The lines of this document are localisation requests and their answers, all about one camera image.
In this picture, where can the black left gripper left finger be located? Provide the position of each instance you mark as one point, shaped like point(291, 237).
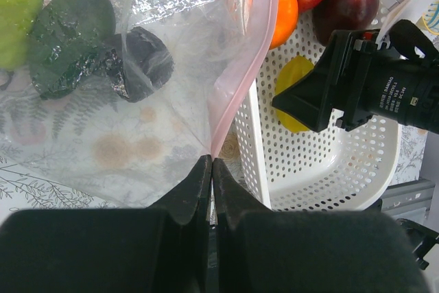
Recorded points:
point(161, 248)

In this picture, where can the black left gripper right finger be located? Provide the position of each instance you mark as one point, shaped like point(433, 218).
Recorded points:
point(260, 250)

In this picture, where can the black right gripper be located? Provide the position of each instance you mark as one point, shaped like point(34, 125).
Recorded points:
point(361, 79)

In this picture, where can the orange fruit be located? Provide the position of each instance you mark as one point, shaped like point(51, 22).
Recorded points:
point(286, 21)

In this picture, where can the dark red apple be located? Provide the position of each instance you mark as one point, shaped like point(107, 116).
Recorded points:
point(331, 15)

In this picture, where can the clear zip top bag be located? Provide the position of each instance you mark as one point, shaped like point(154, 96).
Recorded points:
point(116, 100)

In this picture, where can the dark purple fruit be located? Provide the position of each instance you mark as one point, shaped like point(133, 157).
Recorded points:
point(137, 65)

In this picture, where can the dark green avocado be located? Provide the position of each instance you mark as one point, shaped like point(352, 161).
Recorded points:
point(64, 44)

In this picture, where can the green pear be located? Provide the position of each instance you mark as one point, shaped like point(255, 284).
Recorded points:
point(17, 19)

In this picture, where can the small patterned bowl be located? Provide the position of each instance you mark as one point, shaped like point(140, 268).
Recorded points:
point(429, 21)

